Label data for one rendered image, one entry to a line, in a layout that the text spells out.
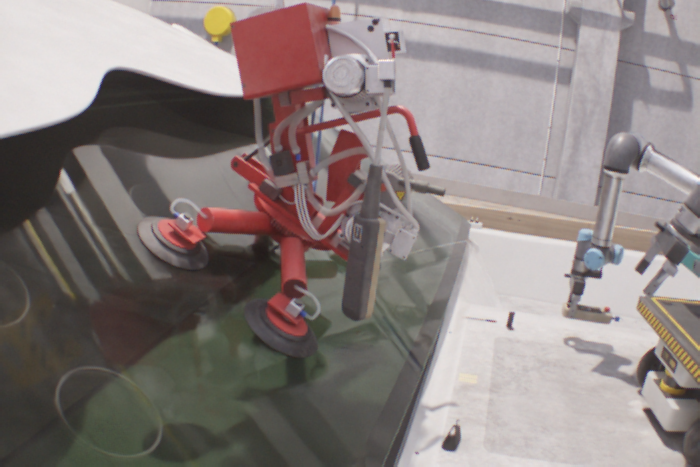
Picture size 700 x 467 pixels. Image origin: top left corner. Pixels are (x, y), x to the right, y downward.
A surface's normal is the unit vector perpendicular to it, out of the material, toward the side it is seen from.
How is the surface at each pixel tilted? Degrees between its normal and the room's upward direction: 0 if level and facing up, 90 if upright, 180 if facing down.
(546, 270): 90
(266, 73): 90
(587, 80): 90
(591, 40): 90
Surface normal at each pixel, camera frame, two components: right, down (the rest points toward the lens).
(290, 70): -0.24, 0.18
